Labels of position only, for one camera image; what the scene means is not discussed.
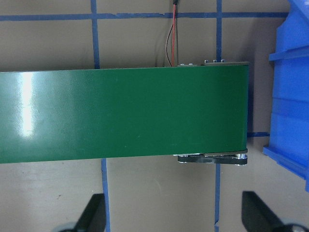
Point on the green conveyor belt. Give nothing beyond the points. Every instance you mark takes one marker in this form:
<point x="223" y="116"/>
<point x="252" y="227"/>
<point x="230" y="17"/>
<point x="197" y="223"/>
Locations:
<point x="196" y="113"/>

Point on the blue bin on right side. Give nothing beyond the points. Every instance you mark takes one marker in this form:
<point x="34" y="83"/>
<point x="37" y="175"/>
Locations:
<point x="289" y="126"/>

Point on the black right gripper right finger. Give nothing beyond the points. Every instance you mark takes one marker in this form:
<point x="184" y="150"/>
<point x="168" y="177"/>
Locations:
<point x="256" y="216"/>

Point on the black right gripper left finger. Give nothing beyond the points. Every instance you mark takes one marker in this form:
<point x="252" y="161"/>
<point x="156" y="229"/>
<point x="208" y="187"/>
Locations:
<point x="93" y="218"/>

